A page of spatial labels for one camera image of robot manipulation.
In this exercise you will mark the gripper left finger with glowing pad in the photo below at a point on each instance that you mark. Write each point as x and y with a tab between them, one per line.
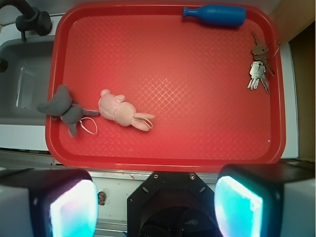
47	203

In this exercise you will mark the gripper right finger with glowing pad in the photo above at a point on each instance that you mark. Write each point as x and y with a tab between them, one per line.
266	200

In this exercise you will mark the silver key bunch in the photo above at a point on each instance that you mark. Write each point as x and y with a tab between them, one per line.
260	65

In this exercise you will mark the grey plush bunny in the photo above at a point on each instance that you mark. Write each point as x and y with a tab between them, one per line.
63	106

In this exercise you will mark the grey toy sink basin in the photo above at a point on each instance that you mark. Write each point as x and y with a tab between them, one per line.
25	82

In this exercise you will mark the pink plush bunny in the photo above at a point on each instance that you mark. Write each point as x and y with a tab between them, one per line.
117	109

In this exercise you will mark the red plastic tray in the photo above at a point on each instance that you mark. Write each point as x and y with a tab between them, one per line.
191	76

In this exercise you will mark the grey toy faucet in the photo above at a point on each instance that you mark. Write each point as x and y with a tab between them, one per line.
31	18

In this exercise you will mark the blue plastic bottle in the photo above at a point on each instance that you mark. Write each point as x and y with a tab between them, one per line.
219	15

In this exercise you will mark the black octagonal mount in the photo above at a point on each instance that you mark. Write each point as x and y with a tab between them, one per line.
172	204

